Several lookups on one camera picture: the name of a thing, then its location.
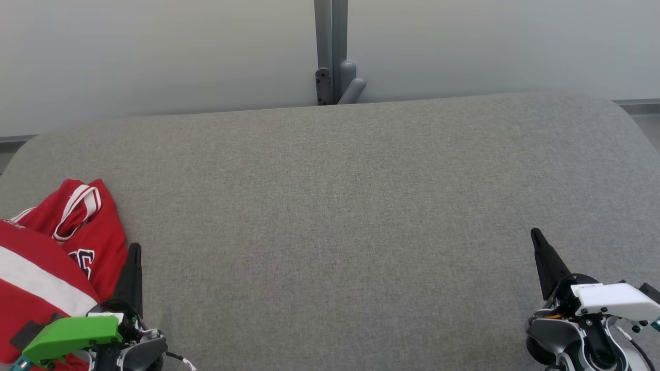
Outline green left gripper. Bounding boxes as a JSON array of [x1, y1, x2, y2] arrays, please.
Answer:
[[21, 242, 144, 368]]

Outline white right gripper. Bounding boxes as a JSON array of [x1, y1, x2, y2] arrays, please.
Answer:
[[531, 228, 660, 323]]

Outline red basketball jersey white sleeves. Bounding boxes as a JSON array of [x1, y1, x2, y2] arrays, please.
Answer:
[[4, 178, 128, 302]]

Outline red shorts white stripe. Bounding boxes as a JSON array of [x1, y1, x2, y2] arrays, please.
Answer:
[[0, 221, 104, 371]]

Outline grey slanted cylinder peg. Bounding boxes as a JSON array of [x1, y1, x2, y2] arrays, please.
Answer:
[[337, 77, 367, 105]]

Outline dark grey hinge plate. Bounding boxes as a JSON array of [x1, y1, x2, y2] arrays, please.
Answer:
[[315, 68, 334, 106]]

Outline grey upright cylinder peg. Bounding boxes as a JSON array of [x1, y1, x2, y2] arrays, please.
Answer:
[[339, 60, 357, 94]]

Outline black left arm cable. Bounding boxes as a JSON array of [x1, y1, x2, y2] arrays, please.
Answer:
[[165, 350, 198, 371]]

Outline grey partition base rail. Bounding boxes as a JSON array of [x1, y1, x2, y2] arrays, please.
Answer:
[[0, 134, 38, 154], [613, 98, 660, 116]]

